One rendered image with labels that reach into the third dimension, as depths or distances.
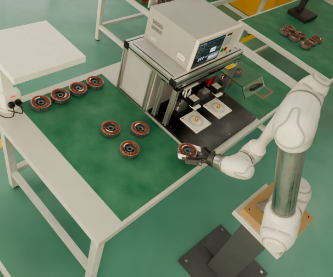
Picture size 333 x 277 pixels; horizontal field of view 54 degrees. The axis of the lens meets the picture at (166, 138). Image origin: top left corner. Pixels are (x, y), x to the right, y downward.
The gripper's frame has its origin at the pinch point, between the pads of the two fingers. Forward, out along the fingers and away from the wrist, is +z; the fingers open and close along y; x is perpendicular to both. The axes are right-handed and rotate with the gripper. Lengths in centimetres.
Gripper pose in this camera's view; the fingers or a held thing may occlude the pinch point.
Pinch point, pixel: (187, 151)
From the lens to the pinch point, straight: 190.3
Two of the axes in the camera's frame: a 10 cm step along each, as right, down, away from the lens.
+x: -1.4, -8.9, -4.4
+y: 6.8, -4.1, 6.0
